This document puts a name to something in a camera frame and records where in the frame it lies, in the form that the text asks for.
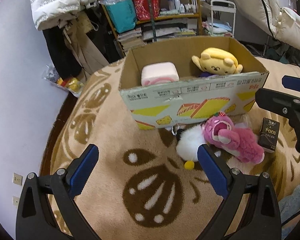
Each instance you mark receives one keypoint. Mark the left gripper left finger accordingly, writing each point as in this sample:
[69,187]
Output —
[35,218]

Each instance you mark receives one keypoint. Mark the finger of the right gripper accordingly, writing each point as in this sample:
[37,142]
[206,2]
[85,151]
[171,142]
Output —
[282,104]
[291,82]

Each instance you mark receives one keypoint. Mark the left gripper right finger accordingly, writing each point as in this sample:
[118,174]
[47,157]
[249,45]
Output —
[261,217]

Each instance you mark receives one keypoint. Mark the pink bear plush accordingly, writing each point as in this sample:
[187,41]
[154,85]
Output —
[220,131]

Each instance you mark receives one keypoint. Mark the yellow dog plush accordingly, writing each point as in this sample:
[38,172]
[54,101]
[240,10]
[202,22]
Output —
[217,62]

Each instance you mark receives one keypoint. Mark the white fluffy plush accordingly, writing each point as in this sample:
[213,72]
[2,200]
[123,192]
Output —
[188,141]

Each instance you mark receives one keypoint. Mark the pink pig cube plush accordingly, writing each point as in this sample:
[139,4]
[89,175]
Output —
[157,73]

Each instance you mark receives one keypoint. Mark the purple round plush doll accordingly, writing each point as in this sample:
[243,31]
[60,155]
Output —
[207,74]

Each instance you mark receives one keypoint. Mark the black Face tissue pack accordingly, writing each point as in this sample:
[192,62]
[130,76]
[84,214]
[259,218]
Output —
[268,135]

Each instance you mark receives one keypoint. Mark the cream gaming chair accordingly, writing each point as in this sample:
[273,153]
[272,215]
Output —
[275,17]

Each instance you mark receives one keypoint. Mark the white rolling cart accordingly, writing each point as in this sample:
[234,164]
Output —
[220,18]

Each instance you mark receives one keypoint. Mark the plastic bag of toys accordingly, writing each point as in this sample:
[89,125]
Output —
[72,84]

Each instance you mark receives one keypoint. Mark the cardboard box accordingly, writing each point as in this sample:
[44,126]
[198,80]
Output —
[192,99]

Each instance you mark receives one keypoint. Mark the pile of papers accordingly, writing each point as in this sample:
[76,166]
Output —
[177,27]

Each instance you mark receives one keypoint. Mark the beige trench coat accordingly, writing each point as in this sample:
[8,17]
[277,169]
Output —
[85,52]

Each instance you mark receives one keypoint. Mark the wooden shelf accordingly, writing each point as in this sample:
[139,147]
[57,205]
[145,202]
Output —
[136,22]

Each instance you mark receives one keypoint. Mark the stack of books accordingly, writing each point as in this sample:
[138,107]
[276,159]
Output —
[131,39]

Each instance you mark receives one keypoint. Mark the green pole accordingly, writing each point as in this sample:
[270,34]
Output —
[152,20]

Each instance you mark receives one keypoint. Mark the red gift bag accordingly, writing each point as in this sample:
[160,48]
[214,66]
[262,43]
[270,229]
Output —
[142,9]

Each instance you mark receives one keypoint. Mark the teal bag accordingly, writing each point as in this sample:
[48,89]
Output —
[122,14]

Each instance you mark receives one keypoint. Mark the white puffer jacket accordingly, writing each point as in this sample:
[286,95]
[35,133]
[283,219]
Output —
[47,14]

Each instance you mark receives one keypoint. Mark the wall socket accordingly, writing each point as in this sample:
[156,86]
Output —
[15,200]
[17,179]

